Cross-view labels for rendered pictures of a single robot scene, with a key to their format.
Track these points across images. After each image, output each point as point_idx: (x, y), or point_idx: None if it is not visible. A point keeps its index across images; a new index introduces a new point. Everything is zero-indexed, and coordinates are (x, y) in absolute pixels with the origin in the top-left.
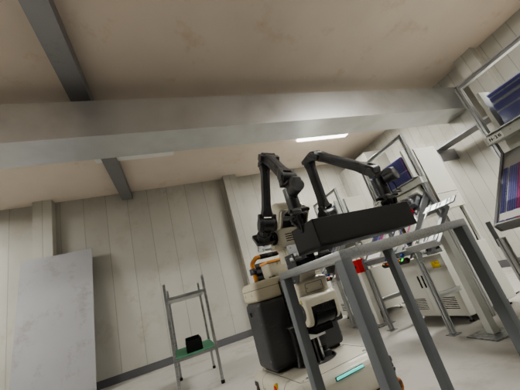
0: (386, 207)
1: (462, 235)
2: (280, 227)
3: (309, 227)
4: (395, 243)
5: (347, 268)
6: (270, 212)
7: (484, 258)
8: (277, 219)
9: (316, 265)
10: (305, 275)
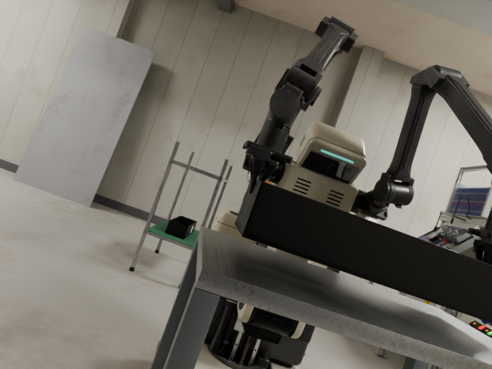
0: (454, 258)
1: None
2: (298, 164)
3: (255, 191)
4: (353, 336)
5: (195, 307)
6: None
7: None
8: (302, 148)
9: (198, 259)
10: (287, 255)
